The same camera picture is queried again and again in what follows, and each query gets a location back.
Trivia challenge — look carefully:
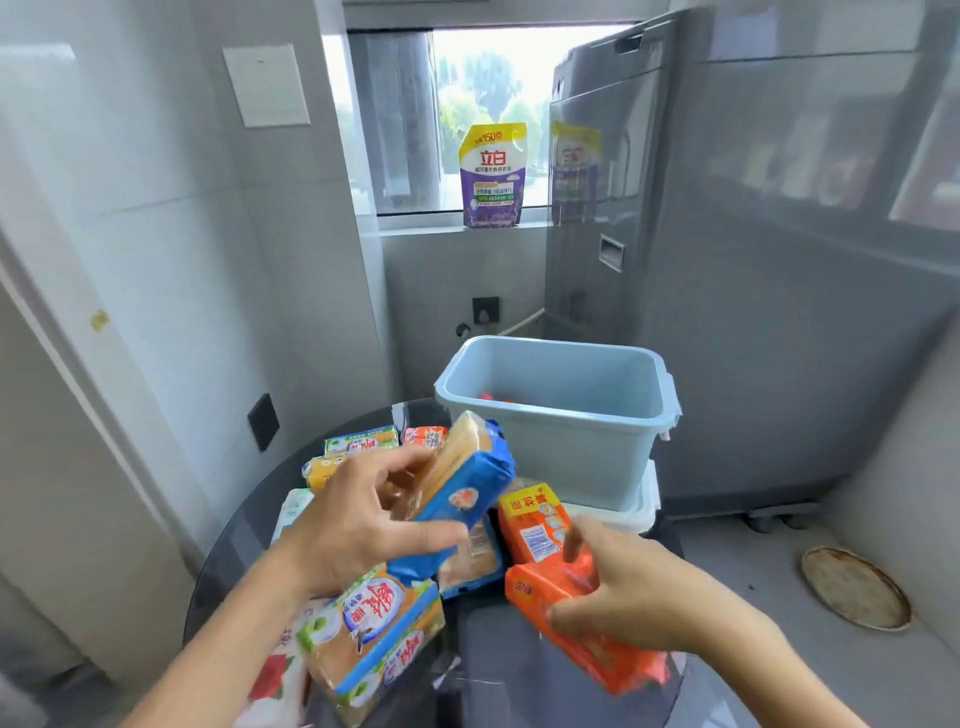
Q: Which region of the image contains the person's left hand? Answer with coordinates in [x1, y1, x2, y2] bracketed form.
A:
[277, 446, 471, 601]

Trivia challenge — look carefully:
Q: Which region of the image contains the person's right hand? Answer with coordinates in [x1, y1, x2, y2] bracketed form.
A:
[546, 514, 753, 657]

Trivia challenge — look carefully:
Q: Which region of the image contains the person's right forearm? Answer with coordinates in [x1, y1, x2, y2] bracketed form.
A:
[693, 621, 873, 728]

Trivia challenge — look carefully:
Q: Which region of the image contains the person's left forearm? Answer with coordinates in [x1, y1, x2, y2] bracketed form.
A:
[120, 546, 320, 728]

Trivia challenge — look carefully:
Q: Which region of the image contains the green and blue soap packet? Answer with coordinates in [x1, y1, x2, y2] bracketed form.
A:
[298, 564, 447, 708]

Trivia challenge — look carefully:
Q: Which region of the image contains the white plastic container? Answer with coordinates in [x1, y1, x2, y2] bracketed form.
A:
[561, 459, 662, 536]

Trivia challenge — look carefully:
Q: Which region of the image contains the yellow soap packet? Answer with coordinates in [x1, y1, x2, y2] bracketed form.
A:
[301, 453, 355, 494]

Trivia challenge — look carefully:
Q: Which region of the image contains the white and green packet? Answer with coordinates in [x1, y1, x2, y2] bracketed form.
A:
[270, 488, 316, 546]

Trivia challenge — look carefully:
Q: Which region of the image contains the light blue plastic bin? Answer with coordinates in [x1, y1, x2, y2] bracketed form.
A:
[434, 334, 683, 513]

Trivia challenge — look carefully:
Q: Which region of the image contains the red flower print packet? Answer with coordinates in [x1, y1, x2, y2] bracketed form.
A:
[231, 598, 333, 728]

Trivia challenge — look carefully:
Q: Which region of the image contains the round floor cover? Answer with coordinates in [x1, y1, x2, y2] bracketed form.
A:
[799, 546, 914, 633]

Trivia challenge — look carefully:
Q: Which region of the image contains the white door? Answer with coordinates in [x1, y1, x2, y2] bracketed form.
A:
[0, 225, 200, 691]

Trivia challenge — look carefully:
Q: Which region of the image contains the purple and yellow detergent pouch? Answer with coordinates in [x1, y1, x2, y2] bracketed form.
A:
[458, 122, 529, 230]

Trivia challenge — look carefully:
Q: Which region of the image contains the grey washing machine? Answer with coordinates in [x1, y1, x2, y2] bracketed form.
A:
[543, 0, 960, 520]

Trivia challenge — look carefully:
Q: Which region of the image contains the window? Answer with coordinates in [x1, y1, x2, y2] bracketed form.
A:
[322, 24, 648, 219]

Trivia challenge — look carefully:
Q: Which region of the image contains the black wall switch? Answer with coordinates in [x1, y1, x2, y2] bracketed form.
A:
[246, 392, 281, 453]

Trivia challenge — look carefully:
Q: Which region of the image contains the white hose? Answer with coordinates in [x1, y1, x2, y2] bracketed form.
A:
[498, 306, 547, 339]

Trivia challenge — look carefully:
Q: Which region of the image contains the white wall panel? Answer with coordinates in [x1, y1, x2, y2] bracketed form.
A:
[222, 42, 312, 129]

